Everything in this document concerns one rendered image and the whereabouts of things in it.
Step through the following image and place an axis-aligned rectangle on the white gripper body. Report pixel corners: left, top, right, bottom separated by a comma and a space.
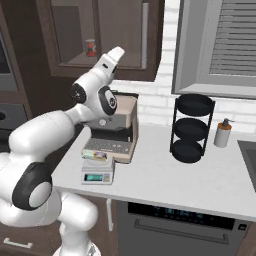
106, 46, 126, 67

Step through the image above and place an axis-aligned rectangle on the glass cabinet door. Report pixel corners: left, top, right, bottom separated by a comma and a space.
95, 0, 159, 72

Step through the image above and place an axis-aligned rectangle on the wrapped snack bar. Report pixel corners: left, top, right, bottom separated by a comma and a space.
81, 149, 109, 163

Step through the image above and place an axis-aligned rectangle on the grey digital scale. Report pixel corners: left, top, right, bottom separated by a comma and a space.
80, 155, 116, 186

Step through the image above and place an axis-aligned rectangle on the dark wood base cabinet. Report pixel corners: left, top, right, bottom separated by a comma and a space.
0, 194, 120, 256

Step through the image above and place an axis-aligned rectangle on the red can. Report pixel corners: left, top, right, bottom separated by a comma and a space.
84, 38, 97, 58

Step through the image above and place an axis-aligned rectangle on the window with grey blinds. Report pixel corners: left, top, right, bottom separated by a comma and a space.
171, 0, 256, 100

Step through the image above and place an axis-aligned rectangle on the black three-tier stand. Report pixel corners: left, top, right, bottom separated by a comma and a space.
169, 93, 217, 164

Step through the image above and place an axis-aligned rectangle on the white soap dispenser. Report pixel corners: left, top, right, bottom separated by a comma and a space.
213, 117, 233, 149

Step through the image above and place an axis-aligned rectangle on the grey sink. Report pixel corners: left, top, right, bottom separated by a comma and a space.
236, 139, 256, 184

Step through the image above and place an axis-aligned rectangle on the grey dishwasher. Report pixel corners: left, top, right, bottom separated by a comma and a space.
116, 200, 254, 256

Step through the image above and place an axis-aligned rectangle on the grey cabinet door handle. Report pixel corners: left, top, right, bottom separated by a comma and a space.
141, 2, 150, 70

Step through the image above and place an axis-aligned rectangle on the dark wood wall cabinet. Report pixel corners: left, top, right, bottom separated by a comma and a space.
35, 0, 166, 83

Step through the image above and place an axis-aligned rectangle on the built-in wall oven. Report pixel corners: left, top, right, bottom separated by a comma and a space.
0, 19, 33, 153

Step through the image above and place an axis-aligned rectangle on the white base cabinet handle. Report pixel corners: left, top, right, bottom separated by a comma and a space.
105, 197, 114, 232

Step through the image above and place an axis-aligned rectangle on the dishwasher handle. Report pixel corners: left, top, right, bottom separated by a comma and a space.
133, 218, 230, 246

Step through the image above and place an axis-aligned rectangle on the white drawer handle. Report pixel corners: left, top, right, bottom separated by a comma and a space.
2, 237, 34, 250

